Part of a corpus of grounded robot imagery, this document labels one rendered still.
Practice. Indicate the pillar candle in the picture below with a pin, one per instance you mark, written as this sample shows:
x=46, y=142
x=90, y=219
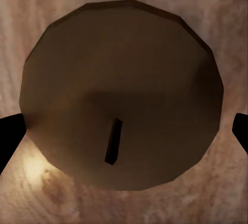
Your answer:
x=121, y=95

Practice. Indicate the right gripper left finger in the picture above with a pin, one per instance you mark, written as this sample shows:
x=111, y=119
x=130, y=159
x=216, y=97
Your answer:
x=12, y=131

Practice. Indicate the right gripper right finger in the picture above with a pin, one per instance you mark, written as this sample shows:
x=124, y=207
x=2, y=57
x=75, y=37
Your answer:
x=240, y=129

